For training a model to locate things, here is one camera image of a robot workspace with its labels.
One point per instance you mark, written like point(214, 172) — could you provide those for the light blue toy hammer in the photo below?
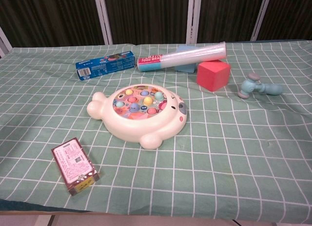
point(247, 87)

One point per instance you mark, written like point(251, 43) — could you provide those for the cream whack-a-mole toy game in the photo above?
point(126, 131)

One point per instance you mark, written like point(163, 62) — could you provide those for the light blue foam block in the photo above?
point(185, 68)

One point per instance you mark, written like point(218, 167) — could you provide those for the plastic wrap box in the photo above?
point(190, 56)

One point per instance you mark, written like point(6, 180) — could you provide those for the red foam cube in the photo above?
point(212, 77)

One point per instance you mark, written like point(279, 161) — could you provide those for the blue cookie box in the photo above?
point(107, 64)

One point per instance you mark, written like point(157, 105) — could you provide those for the green checked tablecloth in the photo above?
point(219, 150)

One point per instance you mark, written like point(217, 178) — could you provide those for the red brown card box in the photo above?
point(73, 162)

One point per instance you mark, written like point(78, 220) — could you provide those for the white frame post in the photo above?
point(5, 42)
point(103, 16)
point(261, 16)
point(193, 16)

